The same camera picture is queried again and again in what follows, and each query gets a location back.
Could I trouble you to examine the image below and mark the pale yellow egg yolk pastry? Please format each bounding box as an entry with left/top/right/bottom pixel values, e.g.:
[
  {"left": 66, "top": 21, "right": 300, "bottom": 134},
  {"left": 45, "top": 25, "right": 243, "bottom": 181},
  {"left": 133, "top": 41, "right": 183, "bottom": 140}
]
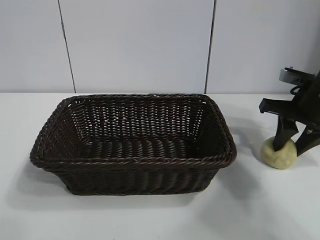
[{"left": 260, "top": 138, "right": 298, "bottom": 171}]

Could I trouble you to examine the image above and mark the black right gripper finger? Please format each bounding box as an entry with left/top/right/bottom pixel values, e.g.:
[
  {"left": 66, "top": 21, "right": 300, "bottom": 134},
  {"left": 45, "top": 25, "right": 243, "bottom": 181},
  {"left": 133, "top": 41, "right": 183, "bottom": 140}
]
[
  {"left": 272, "top": 116, "right": 300, "bottom": 153},
  {"left": 295, "top": 127, "right": 320, "bottom": 155}
]

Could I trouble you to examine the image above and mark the black camera cable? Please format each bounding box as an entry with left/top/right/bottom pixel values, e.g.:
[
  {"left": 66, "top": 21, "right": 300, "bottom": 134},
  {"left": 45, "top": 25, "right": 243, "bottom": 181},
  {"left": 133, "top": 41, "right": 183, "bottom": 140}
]
[{"left": 289, "top": 85, "right": 305, "bottom": 97}]

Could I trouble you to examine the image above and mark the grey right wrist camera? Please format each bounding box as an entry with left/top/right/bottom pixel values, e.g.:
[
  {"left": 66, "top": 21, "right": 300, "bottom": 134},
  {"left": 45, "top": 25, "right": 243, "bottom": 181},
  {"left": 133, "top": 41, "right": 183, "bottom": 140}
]
[{"left": 279, "top": 66, "right": 315, "bottom": 85}]

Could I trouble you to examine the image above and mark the dark brown wicker basket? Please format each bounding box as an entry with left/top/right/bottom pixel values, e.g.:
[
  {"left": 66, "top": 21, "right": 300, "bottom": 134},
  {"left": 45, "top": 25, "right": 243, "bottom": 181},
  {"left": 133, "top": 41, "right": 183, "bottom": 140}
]
[{"left": 29, "top": 92, "right": 238, "bottom": 196}]

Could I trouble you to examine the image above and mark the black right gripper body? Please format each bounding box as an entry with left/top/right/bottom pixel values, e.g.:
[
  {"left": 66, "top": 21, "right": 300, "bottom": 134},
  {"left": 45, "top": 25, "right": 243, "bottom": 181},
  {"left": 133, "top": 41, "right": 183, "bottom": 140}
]
[{"left": 258, "top": 73, "right": 320, "bottom": 135}]

